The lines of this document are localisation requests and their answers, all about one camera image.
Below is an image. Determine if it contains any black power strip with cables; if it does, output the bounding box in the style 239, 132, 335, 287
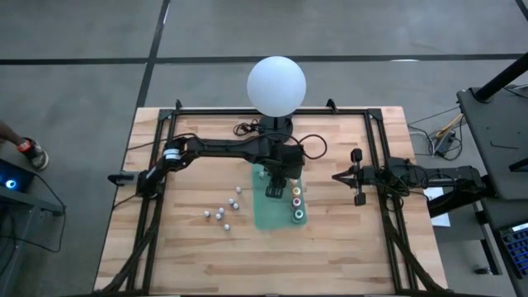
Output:
432, 130, 464, 161

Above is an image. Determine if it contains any black looped camera cable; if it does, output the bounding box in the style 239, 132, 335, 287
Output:
299, 134, 328, 161

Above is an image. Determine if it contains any white paper sheet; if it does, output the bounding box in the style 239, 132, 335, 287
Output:
422, 185, 451, 229

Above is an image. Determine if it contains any person's leg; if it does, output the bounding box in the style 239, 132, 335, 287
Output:
0, 120, 22, 146

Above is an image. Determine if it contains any backlit computer keyboard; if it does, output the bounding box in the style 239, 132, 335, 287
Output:
499, 224, 528, 280

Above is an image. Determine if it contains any black lamp power cable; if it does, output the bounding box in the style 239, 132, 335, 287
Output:
233, 119, 263, 138

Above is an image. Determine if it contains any white globe table lamp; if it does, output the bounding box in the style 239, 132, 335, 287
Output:
246, 55, 308, 144

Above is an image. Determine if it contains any black desk support beam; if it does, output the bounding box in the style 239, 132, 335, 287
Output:
427, 187, 496, 219

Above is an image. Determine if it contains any green cutting mat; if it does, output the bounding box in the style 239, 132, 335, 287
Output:
251, 163, 308, 231

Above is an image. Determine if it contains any person's shoe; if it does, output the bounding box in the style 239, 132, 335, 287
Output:
16, 137, 50, 172

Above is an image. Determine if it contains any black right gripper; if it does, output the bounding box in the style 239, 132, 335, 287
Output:
332, 148, 379, 208

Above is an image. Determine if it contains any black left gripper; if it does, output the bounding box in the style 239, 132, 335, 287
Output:
257, 139, 307, 200

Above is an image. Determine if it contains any dark grey desk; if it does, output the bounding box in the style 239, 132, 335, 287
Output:
456, 84, 528, 201

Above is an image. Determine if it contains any black round post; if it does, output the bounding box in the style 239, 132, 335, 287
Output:
473, 52, 528, 103

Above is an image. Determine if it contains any black metal stand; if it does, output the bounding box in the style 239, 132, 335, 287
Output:
0, 187, 67, 297

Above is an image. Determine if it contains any black computer with blue light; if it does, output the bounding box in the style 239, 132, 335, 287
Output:
0, 158, 36, 194

